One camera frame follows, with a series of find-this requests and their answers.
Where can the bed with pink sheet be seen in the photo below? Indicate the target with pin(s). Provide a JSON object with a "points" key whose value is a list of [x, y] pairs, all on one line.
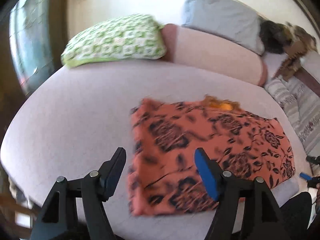
{"points": [[75, 120]]}

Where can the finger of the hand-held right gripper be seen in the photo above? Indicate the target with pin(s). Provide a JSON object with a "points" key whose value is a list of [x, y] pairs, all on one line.
{"points": [[306, 176], [313, 160]]}

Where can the brown crumpled cloth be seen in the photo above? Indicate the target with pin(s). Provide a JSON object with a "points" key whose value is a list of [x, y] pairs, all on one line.
{"points": [[297, 52]]}

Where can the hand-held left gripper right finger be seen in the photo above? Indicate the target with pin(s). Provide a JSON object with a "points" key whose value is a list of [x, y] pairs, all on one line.
{"points": [[207, 175]]}

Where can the stained glass window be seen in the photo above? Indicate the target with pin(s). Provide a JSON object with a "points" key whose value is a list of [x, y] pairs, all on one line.
{"points": [[27, 37]]}

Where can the dark fuzzy cloth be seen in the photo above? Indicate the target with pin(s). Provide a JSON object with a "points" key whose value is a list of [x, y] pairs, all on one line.
{"points": [[272, 37]]}

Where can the person's dark clothing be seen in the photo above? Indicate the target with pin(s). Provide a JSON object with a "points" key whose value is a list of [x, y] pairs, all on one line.
{"points": [[297, 212]]}

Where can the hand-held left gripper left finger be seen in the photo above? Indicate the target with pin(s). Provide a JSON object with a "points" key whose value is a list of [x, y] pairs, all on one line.
{"points": [[113, 177]]}

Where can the pink bolster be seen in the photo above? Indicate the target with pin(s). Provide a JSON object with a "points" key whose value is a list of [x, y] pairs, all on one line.
{"points": [[212, 52]]}

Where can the striped grey blanket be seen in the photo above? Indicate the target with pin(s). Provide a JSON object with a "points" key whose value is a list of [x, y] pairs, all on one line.
{"points": [[300, 105]]}

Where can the grey pillow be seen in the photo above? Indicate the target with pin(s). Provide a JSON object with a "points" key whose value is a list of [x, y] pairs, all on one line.
{"points": [[220, 17]]}

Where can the green patterned pillow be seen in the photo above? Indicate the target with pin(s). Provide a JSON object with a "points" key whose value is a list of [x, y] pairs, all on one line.
{"points": [[112, 41]]}

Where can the orange floral blouse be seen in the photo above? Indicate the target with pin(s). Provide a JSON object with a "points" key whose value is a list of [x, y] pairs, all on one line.
{"points": [[200, 142]]}

